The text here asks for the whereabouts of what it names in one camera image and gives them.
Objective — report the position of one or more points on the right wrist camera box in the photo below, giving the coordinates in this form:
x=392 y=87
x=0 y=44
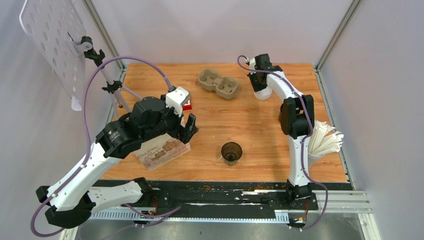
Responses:
x=260 y=62

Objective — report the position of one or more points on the red toy block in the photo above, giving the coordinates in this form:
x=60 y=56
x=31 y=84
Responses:
x=187 y=106

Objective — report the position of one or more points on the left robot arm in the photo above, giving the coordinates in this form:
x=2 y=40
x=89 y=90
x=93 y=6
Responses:
x=73 y=200

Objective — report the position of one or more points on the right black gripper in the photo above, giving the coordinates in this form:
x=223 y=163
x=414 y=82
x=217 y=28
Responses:
x=256 y=87

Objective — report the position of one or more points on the wrapped white straws bundle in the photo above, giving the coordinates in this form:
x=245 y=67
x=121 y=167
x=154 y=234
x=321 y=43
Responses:
x=324 y=140

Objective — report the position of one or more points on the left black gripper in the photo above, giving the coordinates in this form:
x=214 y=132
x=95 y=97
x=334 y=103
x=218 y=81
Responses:
x=180 y=132

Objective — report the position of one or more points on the tripod stand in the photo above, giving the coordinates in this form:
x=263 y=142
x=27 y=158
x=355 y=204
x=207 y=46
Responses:
x=85 y=50

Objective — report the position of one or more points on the white paper bakery bag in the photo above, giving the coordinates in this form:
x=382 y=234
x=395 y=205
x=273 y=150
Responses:
x=161 y=150

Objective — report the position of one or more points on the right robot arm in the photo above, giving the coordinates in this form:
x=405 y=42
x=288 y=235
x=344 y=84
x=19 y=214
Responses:
x=296 y=118

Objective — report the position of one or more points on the cardboard cup carrier tray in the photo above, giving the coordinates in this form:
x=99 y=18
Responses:
x=224 y=86

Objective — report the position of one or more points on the white plastic cup lid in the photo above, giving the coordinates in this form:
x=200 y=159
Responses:
x=263 y=94

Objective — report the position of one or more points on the white straw holder cup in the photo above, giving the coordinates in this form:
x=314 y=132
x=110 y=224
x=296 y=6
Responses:
x=312 y=159

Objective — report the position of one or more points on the perforated white panel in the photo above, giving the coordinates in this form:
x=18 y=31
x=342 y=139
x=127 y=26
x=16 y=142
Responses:
x=57 y=30

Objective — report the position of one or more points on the dark brown plastic cup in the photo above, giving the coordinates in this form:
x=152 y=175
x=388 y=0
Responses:
x=231 y=152

